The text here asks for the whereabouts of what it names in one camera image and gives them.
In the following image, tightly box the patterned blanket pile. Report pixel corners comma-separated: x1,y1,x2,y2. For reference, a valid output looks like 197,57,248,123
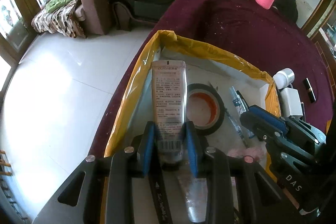
31,0,86,38

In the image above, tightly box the black marker pen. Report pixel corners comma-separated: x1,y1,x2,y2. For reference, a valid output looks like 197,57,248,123
148,170,173,224

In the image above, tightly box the black lipstick tube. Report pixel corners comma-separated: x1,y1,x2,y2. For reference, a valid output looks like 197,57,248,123
303,78,316,103

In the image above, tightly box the black tape roll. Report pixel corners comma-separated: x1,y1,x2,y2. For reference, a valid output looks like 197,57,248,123
186,84,225,136

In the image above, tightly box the yellow taped foam box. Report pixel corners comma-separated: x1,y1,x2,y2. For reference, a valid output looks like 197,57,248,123
99,29,283,224

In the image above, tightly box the white charger adapter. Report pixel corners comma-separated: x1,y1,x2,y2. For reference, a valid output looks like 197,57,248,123
280,88,303,118

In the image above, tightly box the maroon bed cover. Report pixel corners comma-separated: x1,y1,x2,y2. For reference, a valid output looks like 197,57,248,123
88,0,334,159

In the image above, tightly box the white round jar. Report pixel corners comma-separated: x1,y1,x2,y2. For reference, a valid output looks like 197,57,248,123
273,68,295,90

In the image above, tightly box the pink fluffy pom-pom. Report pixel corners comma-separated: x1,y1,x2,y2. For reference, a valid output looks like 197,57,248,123
227,147,266,165

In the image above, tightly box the white roll in box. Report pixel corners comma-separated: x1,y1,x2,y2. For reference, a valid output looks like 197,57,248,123
177,170,208,223

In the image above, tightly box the clear pen with print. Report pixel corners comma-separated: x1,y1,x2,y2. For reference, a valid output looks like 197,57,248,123
229,86,249,148

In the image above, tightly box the pink cream tube with barcode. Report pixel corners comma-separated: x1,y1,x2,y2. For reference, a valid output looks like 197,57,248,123
151,60,187,164

